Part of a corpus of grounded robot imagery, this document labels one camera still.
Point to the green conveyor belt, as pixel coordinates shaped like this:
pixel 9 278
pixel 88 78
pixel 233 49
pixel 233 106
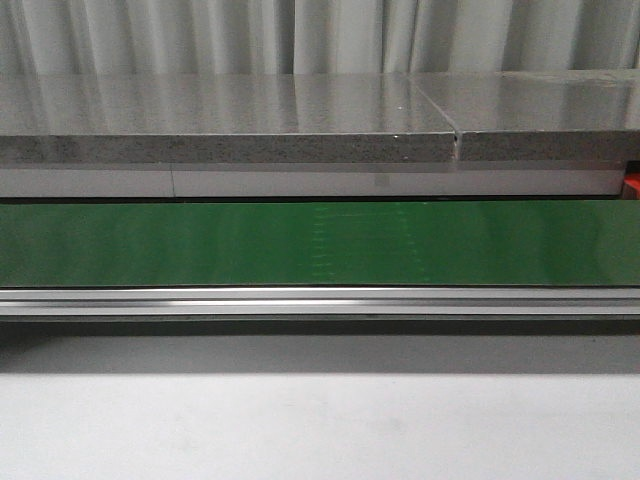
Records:
pixel 431 243

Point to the red object at right edge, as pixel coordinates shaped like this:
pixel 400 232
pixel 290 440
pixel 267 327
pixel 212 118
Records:
pixel 631 187

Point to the grey stone counter slab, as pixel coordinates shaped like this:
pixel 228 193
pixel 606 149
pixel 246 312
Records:
pixel 501 134

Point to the grey pleated curtain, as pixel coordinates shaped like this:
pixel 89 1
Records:
pixel 304 37

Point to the aluminium conveyor side rail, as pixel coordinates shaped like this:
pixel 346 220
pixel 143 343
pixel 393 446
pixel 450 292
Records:
pixel 591 302

